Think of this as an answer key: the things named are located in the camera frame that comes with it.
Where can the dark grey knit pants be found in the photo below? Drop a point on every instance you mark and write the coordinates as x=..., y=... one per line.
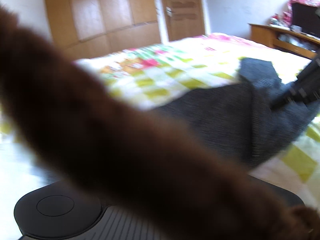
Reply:
x=236, y=120

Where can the black television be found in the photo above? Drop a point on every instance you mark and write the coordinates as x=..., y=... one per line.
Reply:
x=305, y=17

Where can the brown fuzzy sleeve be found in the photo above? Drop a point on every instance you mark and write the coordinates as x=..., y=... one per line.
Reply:
x=147, y=163

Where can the wooden wardrobe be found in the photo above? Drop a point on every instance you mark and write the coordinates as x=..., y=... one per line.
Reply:
x=94, y=28

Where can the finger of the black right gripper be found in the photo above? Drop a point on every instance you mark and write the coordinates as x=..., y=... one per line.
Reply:
x=283, y=99

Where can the pink floral cloth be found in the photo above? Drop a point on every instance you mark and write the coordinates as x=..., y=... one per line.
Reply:
x=292, y=10

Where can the brown wooden door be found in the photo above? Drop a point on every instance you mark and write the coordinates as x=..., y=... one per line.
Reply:
x=187, y=19

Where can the wooden tv cabinet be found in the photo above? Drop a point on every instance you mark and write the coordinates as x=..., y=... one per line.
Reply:
x=285, y=40

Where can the colourful patchwork bed sheet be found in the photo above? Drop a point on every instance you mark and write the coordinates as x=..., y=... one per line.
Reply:
x=163, y=75

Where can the silver door handle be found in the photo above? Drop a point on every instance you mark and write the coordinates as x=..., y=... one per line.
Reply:
x=169, y=11

